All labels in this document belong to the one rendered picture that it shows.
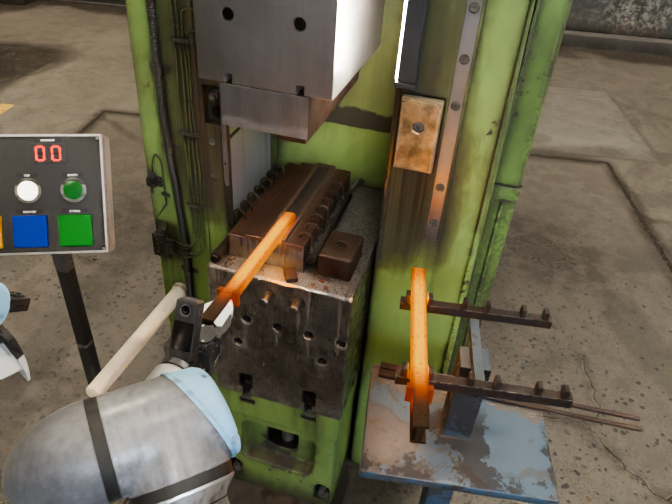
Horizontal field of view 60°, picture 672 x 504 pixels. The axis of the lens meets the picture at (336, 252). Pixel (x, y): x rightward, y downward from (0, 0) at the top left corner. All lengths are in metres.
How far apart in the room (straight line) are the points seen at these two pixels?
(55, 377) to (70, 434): 1.91
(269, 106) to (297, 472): 1.19
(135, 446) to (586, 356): 2.38
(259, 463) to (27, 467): 1.37
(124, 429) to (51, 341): 2.09
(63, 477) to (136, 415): 0.09
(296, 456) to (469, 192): 1.05
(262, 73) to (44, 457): 0.84
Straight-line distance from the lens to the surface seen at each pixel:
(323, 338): 1.48
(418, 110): 1.30
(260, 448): 2.02
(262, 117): 1.28
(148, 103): 1.59
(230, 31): 1.25
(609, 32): 7.62
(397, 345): 1.71
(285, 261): 1.45
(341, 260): 1.39
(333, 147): 1.80
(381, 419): 1.33
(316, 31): 1.18
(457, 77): 1.29
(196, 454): 0.68
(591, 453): 2.47
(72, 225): 1.50
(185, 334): 1.08
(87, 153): 1.49
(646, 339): 3.07
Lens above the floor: 1.80
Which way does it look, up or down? 36 degrees down
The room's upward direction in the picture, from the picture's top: 4 degrees clockwise
